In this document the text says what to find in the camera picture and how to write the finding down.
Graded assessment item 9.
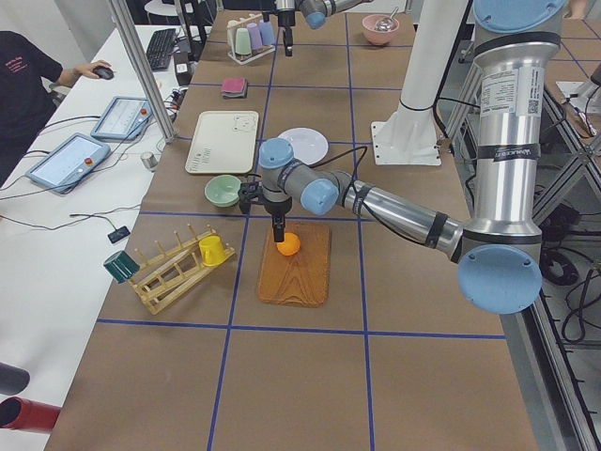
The blue tumbler cup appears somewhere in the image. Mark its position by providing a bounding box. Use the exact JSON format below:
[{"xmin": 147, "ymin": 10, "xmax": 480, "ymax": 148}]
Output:
[{"xmin": 258, "ymin": 20, "xmax": 276, "ymax": 46}]

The aluminium frame post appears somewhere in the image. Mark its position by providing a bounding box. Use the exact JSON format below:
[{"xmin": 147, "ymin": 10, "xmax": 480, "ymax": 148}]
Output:
[{"xmin": 107, "ymin": 0, "xmax": 177, "ymax": 144}]

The orange fruit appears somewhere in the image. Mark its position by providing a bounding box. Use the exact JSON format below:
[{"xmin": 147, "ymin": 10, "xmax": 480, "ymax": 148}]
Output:
[{"xmin": 276, "ymin": 232, "xmax": 301, "ymax": 257}]

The pink folded cloth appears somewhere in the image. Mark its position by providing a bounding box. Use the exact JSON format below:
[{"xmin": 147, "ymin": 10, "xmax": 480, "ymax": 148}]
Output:
[{"xmin": 222, "ymin": 77, "xmax": 247, "ymax": 94}]

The green bowl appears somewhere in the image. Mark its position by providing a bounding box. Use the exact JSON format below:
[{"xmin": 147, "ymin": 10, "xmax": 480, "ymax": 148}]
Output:
[{"xmin": 204, "ymin": 174, "xmax": 241, "ymax": 208}]

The wooden cutting board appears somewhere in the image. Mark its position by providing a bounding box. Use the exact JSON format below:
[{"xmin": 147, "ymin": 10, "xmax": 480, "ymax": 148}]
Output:
[{"xmin": 257, "ymin": 221, "xmax": 331, "ymax": 308}]

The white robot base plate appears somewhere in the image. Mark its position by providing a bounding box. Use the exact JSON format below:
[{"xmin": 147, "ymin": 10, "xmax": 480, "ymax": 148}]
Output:
[{"xmin": 371, "ymin": 117, "xmax": 441, "ymax": 166}]

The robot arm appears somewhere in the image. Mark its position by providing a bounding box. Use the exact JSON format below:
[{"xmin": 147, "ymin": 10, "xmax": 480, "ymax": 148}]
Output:
[
  {"xmin": 258, "ymin": 1, "xmax": 564, "ymax": 315},
  {"xmin": 274, "ymin": 0, "xmax": 370, "ymax": 57}
]

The green tumbler cup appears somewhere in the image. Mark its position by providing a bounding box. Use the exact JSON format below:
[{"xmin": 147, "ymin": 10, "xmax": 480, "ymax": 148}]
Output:
[{"xmin": 235, "ymin": 27, "xmax": 252, "ymax": 58}]

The black computer mouse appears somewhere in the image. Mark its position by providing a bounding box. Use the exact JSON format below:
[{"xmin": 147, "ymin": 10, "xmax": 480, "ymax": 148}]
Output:
[{"xmin": 93, "ymin": 66, "xmax": 115, "ymax": 80}]

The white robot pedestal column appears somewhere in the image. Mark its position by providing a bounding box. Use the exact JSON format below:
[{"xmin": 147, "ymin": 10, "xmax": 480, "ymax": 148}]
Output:
[{"xmin": 399, "ymin": 0, "xmax": 471, "ymax": 113}]

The white wire cup rack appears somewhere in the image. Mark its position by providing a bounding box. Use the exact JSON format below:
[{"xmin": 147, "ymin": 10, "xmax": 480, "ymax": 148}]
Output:
[{"xmin": 226, "ymin": 13, "xmax": 276, "ymax": 65}]

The red cylinder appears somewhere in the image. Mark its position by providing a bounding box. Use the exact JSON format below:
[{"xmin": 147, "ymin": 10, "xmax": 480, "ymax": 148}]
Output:
[{"xmin": 1, "ymin": 397, "xmax": 61, "ymax": 433}]

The grey folded cloth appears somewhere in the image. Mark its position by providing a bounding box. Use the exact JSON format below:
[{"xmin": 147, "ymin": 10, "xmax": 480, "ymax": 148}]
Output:
[{"xmin": 222, "ymin": 86, "xmax": 248, "ymax": 99}]

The metal scoop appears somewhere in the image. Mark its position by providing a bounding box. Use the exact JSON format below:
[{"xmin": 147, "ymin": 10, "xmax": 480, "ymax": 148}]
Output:
[{"xmin": 375, "ymin": 7, "xmax": 399, "ymax": 33}]

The black keyboard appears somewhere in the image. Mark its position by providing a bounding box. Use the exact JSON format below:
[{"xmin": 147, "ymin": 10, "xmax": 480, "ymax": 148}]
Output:
[{"xmin": 146, "ymin": 28, "xmax": 177, "ymax": 71}]

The teach pendant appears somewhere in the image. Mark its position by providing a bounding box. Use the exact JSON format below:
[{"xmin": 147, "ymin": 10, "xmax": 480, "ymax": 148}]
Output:
[
  {"xmin": 25, "ymin": 133, "xmax": 111, "ymax": 194},
  {"xmin": 90, "ymin": 96, "xmax": 153, "ymax": 142}
]

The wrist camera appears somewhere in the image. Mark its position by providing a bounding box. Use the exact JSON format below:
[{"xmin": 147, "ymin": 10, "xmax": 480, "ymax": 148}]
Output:
[{"xmin": 238, "ymin": 181, "xmax": 262, "ymax": 214}]

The dark green mug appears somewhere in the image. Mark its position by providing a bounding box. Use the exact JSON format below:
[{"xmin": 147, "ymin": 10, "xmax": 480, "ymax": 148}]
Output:
[{"xmin": 103, "ymin": 251, "xmax": 140, "ymax": 284}]

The small black sensor puck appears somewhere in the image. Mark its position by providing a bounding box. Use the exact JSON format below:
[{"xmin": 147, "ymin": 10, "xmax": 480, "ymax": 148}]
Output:
[{"xmin": 107, "ymin": 226, "xmax": 131, "ymax": 244}]

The purple tumbler cup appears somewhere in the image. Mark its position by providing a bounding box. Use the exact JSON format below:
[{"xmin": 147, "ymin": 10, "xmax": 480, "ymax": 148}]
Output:
[{"xmin": 246, "ymin": 23, "xmax": 263, "ymax": 52}]

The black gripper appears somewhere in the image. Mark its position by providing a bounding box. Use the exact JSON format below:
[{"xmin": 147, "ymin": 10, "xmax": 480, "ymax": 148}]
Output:
[
  {"xmin": 263, "ymin": 195, "xmax": 292, "ymax": 242},
  {"xmin": 275, "ymin": 0, "xmax": 295, "ymax": 57}
]

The person's hand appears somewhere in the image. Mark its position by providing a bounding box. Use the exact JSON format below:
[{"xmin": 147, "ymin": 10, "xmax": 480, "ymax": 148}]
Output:
[{"xmin": 74, "ymin": 60, "xmax": 112, "ymax": 79}]

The small metal can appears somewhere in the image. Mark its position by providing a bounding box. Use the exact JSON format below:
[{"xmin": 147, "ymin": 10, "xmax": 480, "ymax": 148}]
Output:
[{"xmin": 140, "ymin": 151, "xmax": 158, "ymax": 172}]

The cream bear tray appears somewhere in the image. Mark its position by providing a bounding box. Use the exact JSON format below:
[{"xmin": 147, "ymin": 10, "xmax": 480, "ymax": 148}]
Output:
[{"xmin": 185, "ymin": 111, "xmax": 259, "ymax": 175}]

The white round plate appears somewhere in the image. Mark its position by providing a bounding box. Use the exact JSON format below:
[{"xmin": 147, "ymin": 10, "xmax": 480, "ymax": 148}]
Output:
[{"xmin": 278, "ymin": 128, "xmax": 329, "ymax": 165}]

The yellow mug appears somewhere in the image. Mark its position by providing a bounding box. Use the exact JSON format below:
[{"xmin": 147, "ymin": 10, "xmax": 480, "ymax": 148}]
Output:
[{"xmin": 198, "ymin": 235, "xmax": 227, "ymax": 267}]

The teach pendant near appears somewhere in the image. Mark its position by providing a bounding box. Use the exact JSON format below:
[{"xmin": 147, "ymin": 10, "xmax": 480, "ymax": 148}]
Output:
[{"xmin": 25, "ymin": 133, "xmax": 111, "ymax": 194}]

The wooden drying rack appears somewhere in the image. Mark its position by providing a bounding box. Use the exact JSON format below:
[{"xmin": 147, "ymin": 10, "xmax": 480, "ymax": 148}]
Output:
[{"xmin": 127, "ymin": 224, "xmax": 236, "ymax": 315}]

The pink bowl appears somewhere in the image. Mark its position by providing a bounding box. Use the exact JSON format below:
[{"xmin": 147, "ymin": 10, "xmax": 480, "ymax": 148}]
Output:
[{"xmin": 362, "ymin": 14, "xmax": 400, "ymax": 46}]

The person in black shirt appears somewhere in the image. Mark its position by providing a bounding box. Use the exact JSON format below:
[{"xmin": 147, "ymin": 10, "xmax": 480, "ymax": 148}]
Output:
[{"xmin": 1, "ymin": 31, "xmax": 92, "ymax": 181}]

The teach pendant far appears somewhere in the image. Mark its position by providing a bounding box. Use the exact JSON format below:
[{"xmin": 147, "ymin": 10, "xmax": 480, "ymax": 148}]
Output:
[{"xmin": 90, "ymin": 96, "xmax": 153, "ymax": 142}]

